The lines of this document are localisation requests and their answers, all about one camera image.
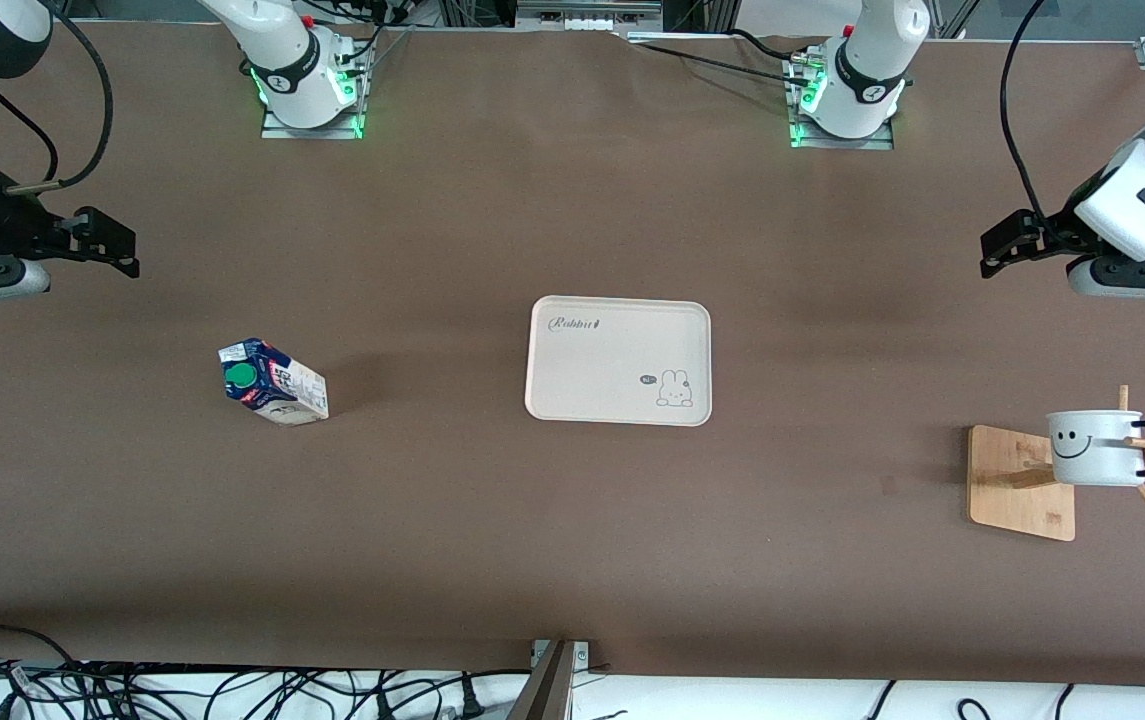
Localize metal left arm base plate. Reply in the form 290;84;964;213
787;55;896;151

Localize white smiley cup black handle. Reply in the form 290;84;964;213
1046;408;1145;488

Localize metal table edge bracket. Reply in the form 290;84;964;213
507;638;593;720

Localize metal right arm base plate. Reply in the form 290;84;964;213
260;28;366;140

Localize wooden cup rack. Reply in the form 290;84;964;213
968;385;1145;542

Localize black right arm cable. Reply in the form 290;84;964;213
0;0;116;195

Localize beige rabbit print tray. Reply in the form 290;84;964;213
524;295;713;428

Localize tangled black cables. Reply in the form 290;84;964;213
0;625;533;720

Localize black cable behind table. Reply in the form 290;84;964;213
627;28;815;87

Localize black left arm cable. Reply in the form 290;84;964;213
1000;0;1061;229

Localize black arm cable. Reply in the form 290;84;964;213
1000;0;1061;229
0;0;116;195

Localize blue milk carton green cap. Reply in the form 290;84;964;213
218;338;330;428

